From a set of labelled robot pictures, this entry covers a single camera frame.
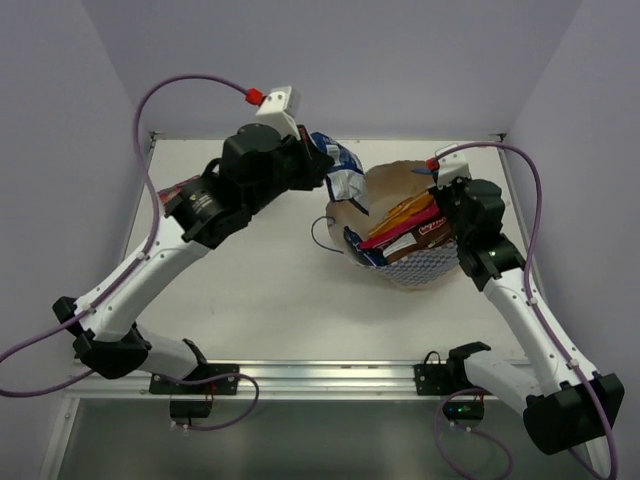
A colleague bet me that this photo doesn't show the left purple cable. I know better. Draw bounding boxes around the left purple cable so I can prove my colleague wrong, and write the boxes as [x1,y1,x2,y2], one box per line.
[0,74,261,399]

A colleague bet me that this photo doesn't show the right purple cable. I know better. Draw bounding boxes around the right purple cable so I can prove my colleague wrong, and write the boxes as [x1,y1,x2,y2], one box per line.
[433,140,621,480]

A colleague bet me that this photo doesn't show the aluminium mounting rail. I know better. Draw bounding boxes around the aluminium mounting rail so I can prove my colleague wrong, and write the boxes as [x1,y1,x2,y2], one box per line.
[64,360,428,401]

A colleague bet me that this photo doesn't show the purple cable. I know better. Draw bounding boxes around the purple cable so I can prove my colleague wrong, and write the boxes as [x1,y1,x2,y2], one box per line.
[0,74,261,399]
[433,140,621,480]

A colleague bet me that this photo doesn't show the orange snack packet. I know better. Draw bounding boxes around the orange snack packet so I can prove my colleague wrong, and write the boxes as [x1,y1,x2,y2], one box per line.
[368,191,434,237]

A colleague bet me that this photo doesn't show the brown chocolate snack packet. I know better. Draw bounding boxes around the brown chocolate snack packet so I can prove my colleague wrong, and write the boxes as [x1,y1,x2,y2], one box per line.
[382,217,452,264]

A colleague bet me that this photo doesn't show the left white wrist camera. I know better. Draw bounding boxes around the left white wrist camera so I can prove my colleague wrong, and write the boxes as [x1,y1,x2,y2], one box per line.
[245,86,301,136]

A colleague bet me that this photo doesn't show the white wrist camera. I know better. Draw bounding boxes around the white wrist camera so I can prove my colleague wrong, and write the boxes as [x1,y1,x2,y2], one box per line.
[426,144,471,189]
[245,86,301,136]

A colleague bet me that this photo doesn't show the purple Fox's candy bag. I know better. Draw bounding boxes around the purple Fox's candy bag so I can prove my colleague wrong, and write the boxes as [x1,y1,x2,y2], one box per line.
[157,175,200,216]

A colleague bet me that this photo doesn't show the blue checkered paper bag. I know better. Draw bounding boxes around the blue checkered paper bag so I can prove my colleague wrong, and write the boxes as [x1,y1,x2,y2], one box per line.
[310,160,459,290]

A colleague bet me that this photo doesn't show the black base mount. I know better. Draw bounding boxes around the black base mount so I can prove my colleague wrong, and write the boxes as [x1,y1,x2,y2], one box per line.
[149,363,240,422]
[413,350,485,426]

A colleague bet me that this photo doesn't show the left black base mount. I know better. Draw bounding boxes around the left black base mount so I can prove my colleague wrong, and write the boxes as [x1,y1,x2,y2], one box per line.
[149,363,240,422]

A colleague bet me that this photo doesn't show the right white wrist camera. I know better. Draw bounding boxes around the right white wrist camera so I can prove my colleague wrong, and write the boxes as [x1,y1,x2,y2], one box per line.
[426,144,471,189]

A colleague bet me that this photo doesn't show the blue white snack packet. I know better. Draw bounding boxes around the blue white snack packet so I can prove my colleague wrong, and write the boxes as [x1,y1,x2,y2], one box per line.
[311,132,370,215]

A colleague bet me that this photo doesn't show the pink snack packet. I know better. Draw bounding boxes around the pink snack packet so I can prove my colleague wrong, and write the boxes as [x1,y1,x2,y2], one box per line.
[359,203,440,249]

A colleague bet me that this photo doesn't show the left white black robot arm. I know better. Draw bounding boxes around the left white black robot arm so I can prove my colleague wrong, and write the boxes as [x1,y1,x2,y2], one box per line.
[53,124,334,393]

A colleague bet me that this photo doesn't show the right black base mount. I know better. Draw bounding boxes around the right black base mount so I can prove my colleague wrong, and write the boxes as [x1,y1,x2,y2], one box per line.
[413,350,485,426]

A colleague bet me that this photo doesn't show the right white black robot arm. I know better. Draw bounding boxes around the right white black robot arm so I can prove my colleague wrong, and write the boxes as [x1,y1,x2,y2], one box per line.
[429,178,625,455]

